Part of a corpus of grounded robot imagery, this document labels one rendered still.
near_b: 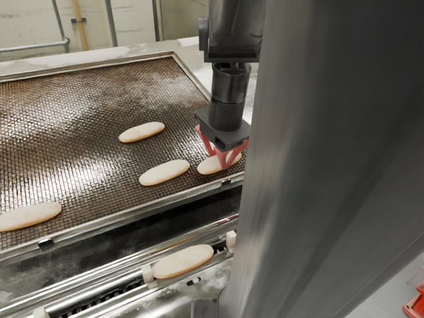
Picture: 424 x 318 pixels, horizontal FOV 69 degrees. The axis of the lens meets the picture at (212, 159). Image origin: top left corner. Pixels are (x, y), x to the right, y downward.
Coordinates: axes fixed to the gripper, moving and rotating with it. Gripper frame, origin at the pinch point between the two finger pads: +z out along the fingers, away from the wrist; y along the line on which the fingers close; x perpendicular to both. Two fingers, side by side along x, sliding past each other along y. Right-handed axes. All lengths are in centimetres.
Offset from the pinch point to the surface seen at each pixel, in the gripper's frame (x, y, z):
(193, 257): 14.7, -13.5, 2.1
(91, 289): 28.9, -9.1, 3.6
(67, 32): -51, 338, 112
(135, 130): 9.9, 15.5, 0.0
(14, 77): 26, 49, 1
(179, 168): 7.7, 2.0, 0.2
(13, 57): 9, 344, 132
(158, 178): 12.2, 1.8, 0.3
